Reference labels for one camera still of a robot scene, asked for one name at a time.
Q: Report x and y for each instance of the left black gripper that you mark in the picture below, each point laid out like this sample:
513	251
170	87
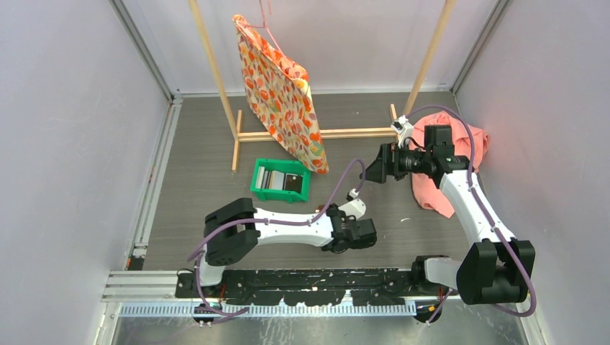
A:
333	205

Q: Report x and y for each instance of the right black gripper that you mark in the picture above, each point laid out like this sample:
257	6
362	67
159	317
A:
388	162

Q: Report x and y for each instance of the green plastic card bin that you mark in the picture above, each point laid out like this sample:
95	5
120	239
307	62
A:
291	166

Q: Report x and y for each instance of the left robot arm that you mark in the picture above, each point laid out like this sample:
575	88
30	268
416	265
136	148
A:
234	230

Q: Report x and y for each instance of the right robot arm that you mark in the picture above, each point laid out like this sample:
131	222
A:
497	268

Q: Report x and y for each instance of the stack of credit cards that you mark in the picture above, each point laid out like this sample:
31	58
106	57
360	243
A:
275	180

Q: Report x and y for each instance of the floral fabric bag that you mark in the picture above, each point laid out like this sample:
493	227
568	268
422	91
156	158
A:
283	105

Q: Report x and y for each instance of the wooden clothes rack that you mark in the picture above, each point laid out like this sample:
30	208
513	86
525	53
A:
235	118

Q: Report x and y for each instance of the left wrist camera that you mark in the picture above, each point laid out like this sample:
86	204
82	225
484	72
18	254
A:
354	206

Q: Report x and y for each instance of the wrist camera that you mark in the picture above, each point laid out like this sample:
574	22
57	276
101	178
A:
404	129
354	206

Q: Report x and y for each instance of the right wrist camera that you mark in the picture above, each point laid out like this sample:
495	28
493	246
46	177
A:
404	129

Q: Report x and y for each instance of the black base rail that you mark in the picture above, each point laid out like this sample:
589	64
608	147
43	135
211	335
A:
381	286

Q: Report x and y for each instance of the pink wire hanger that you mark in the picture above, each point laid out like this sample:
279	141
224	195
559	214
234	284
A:
267	24

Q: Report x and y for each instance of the aluminium frame rail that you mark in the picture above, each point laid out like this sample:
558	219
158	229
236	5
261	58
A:
175	294

